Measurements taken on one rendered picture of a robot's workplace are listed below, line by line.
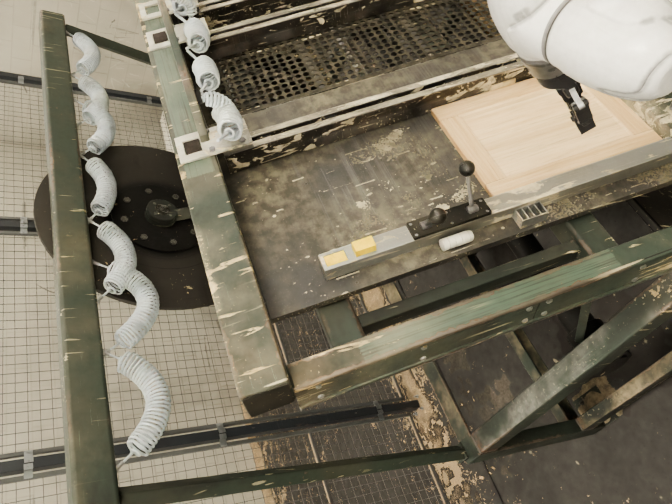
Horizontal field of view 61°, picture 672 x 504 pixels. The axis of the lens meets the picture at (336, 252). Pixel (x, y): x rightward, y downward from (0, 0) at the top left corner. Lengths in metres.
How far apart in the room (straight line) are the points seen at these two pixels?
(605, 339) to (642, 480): 1.10
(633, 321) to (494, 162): 0.64
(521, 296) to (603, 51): 0.60
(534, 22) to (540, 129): 0.80
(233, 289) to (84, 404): 0.54
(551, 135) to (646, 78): 0.86
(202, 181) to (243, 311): 0.40
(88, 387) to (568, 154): 1.36
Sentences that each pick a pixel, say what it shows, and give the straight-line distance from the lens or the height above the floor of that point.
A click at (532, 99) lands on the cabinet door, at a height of 1.07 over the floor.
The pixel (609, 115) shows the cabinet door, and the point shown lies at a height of 0.94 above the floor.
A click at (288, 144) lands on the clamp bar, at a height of 1.69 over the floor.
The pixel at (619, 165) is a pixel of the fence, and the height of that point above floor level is 1.05.
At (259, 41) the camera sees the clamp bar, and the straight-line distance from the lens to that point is 1.99.
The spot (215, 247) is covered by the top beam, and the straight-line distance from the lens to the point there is 1.30.
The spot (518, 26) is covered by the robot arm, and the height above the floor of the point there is 1.75.
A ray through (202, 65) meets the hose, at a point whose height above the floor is 1.90.
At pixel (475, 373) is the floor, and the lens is 3.37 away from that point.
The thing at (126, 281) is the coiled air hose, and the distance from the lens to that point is 1.85.
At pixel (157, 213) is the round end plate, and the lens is 2.07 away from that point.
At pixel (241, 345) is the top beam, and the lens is 1.15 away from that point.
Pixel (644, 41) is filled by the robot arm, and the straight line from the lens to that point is 0.80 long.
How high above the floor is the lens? 2.37
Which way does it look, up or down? 32 degrees down
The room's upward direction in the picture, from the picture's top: 89 degrees counter-clockwise
